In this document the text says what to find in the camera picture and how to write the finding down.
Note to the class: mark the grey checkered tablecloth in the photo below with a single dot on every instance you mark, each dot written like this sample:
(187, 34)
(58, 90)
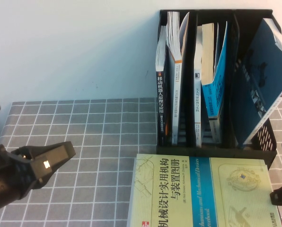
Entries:
(84, 132)

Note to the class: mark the white book with orange stripe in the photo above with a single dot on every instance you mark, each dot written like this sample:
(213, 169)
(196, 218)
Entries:
(175, 94)

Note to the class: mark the thin white-spine book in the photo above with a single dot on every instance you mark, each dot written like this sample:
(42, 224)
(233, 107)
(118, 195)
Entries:
(197, 106)

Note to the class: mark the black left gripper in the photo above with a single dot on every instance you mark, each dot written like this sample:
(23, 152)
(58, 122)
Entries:
(11, 165)

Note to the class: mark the yellow-green mechanical design book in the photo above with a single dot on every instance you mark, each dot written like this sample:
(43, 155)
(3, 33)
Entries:
(202, 189)

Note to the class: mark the large dark blue book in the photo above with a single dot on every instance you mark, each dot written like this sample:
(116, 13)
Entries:
(257, 82)

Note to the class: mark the black-spine robot book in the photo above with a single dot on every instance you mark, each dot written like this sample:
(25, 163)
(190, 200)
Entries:
(160, 94)

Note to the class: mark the light blue cover book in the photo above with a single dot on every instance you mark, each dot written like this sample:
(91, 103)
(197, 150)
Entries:
(216, 89)

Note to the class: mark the black plastic book stand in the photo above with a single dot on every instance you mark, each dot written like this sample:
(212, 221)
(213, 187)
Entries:
(190, 106)

